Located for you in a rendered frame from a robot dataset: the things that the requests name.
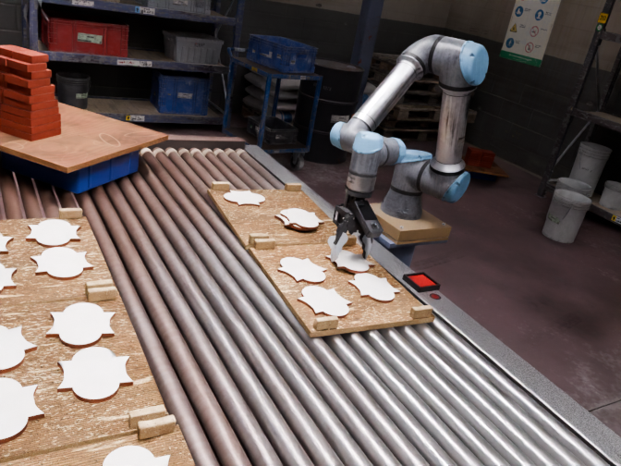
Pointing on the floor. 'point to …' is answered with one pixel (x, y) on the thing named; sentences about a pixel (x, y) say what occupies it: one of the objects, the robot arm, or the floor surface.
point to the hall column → (366, 40)
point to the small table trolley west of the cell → (272, 110)
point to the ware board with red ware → (482, 165)
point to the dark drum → (327, 107)
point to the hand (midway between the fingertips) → (349, 260)
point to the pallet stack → (410, 104)
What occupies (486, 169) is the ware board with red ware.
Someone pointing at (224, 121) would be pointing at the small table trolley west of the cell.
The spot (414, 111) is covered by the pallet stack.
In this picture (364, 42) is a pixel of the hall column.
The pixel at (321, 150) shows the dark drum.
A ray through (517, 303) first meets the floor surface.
